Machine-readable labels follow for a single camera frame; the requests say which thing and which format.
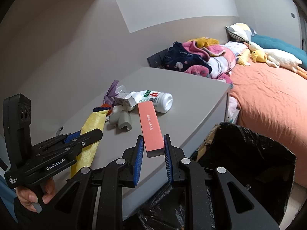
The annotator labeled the purple plastic bag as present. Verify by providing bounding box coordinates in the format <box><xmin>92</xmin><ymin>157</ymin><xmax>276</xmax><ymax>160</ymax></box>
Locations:
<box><xmin>103</xmin><ymin>80</ymin><xmax>126</xmax><ymax>106</ymax></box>

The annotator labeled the checked patchwork pillow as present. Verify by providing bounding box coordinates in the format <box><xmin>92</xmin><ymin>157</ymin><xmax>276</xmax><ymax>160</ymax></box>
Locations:
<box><xmin>225</xmin><ymin>23</ymin><xmax>258</xmax><ymax>42</ymax></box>

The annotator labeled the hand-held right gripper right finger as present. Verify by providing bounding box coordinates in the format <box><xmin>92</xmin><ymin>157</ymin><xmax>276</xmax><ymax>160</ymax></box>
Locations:
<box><xmin>164</xmin><ymin>134</ymin><xmax>280</xmax><ymax>230</ymax></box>

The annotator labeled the pink fleece blanket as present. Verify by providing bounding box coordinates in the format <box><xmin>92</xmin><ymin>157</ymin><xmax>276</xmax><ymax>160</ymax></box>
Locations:
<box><xmin>182</xmin><ymin>39</ymin><xmax>237</xmax><ymax>87</ymax></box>

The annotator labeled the white plastic bottle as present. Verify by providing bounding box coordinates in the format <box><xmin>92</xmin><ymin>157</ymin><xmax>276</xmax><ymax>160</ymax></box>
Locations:
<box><xmin>130</xmin><ymin>90</ymin><xmax>173</xmax><ymax>113</ymax></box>

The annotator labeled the white dotted pillow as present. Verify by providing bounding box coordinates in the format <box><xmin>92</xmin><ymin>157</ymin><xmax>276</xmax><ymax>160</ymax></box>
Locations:
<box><xmin>223</xmin><ymin>41</ymin><xmax>247</xmax><ymax>58</ymax></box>

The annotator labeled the blue cloth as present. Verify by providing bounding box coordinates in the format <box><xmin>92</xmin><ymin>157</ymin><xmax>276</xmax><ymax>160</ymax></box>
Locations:
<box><xmin>0</xmin><ymin>177</ymin><xmax>17</xmax><ymax>223</ymax></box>

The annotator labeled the orange and blue snack packet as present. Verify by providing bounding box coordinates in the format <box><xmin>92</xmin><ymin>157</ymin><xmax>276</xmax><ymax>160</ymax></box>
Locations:
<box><xmin>93</xmin><ymin>103</ymin><xmax>113</xmax><ymax>115</ymax></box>

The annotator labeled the pink rectangular box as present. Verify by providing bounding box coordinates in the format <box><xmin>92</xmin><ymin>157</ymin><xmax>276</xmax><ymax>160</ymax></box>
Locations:
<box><xmin>137</xmin><ymin>101</ymin><xmax>166</xmax><ymax>159</ymax></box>

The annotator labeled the cardboard box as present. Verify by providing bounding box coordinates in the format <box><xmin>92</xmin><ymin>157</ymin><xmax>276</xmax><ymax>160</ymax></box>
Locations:
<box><xmin>191</xmin><ymin>125</ymin><xmax>221</xmax><ymax>161</ymax></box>

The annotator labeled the yellow plastic bag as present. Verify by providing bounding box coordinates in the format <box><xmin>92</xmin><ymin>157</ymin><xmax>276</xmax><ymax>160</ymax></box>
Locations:
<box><xmin>70</xmin><ymin>110</ymin><xmax>109</xmax><ymax>179</ymax></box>

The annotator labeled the person's left hand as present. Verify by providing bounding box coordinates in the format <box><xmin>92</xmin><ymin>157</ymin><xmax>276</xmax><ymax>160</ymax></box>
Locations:
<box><xmin>16</xmin><ymin>178</ymin><xmax>57</xmax><ymax>212</ymax></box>

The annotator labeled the bed with orange sheet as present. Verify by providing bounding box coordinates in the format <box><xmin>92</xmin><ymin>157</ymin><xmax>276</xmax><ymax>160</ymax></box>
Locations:
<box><xmin>229</xmin><ymin>62</ymin><xmax>307</xmax><ymax>187</ymax></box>

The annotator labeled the navy printed blanket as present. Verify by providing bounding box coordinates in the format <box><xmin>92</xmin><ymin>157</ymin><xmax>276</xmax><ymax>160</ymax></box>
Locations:
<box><xmin>164</xmin><ymin>41</ymin><xmax>213</xmax><ymax>76</ymax></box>

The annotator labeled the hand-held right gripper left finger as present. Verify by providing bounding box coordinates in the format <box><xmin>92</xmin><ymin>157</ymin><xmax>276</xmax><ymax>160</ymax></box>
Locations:
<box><xmin>43</xmin><ymin>135</ymin><xmax>144</xmax><ymax>230</ymax></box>

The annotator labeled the small white carton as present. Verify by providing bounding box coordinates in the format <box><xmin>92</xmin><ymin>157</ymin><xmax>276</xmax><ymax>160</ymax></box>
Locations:
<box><xmin>113</xmin><ymin>92</ymin><xmax>137</xmax><ymax>112</ymax></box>

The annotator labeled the black trash bag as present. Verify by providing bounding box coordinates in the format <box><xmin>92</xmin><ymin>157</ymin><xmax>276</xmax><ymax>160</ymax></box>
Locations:
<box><xmin>125</xmin><ymin>122</ymin><xmax>296</xmax><ymax>230</ymax></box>

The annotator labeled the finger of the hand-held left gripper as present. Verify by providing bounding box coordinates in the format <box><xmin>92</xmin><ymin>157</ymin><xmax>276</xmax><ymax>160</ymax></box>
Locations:
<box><xmin>69</xmin><ymin>128</ymin><xmax>103</xmax><ymax>152</ymax></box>
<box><xmin>63</xmin><ymin>130</ymin><xmax>82</xmax><ymax>145</ymax></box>

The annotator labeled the teal cushion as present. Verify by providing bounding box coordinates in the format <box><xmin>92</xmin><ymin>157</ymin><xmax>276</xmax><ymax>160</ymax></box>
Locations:
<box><xmin>251</xmin><ymin>35</ymin><xmax>307</xmax><ymax>70</ymax></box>

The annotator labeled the white goose plush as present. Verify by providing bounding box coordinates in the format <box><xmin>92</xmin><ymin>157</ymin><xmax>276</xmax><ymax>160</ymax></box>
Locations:
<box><xmin>243</xmin><ymin>41</ymin><xmax>307</xmax><ymax>80</ymax></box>

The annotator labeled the yellow cloth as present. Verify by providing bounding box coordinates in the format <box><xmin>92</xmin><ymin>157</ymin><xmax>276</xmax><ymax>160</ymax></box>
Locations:
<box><xmin>188</xmin><ymin>37</ymin><xmax>220</xmax><ymax>48</ymax></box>

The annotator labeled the yellow duck plush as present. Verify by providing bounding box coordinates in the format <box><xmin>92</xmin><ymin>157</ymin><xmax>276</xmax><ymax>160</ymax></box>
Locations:
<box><xmin>249</xmin><ymin>49</ymin><xmax>267</xmax><ymax>63</ymax></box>

